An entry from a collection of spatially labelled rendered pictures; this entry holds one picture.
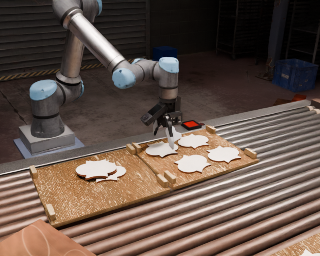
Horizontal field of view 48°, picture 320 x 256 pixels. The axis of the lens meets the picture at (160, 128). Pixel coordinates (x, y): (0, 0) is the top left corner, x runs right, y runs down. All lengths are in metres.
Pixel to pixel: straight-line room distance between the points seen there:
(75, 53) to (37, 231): 0.89
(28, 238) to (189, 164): 0.69
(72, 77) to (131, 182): 0.62
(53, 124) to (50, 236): 0.81
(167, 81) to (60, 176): 0.53
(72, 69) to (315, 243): 1.18
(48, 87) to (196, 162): 0.71
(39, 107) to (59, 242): 0.84
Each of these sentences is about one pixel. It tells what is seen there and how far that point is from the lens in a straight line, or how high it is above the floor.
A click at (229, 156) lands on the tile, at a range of 1.49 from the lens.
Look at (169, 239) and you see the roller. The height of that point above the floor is 0.91.
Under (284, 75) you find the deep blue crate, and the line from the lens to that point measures 5.70.
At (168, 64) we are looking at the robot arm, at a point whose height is 1.31.
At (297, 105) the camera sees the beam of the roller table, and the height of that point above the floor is 0.91.
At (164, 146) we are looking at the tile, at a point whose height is 0.94.
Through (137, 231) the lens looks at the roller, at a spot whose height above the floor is 0.92.
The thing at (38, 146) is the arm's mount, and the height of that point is 0.91.
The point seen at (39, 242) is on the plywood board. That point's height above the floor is 1.04.
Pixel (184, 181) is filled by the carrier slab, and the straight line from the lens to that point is 1.31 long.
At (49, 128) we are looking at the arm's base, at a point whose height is 0.98.
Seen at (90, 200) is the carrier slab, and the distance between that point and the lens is 1.22.
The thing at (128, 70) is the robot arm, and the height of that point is 1.30.
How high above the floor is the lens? 1.64
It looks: 24 degrees down
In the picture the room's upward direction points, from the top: 1 degrees clockwise
